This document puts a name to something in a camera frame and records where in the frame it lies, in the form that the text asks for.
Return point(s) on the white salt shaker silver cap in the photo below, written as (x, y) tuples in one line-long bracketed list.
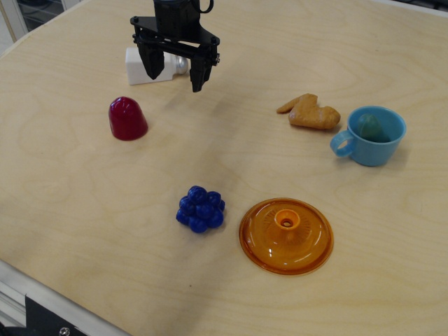
[(136, 74)]

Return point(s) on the toy fried chicken wing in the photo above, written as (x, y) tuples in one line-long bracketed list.
[(304, 111)]

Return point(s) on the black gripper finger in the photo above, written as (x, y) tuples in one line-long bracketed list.
[(201, 64), (153, 60)]

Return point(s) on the orange transparent pot lid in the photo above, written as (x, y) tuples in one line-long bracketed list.
[(286, 236)]

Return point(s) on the aluminium table frame rail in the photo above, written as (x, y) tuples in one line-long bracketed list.
[(15, 286)]

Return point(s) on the green toy cucumber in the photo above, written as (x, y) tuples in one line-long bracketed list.
[(370, 129)]

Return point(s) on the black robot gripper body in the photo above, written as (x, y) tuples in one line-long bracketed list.
[(175, 28)]

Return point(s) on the blue toy grape bunch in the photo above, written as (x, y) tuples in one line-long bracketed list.
[(201, 210)]

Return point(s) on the light blue plastic cup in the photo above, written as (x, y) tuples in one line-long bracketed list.
[(349, 144)]

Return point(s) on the dark red plastic dome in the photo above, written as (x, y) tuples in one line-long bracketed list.
[(126, 119)]

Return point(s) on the black bracket with screw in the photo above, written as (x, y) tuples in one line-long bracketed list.
[(46, 322)]

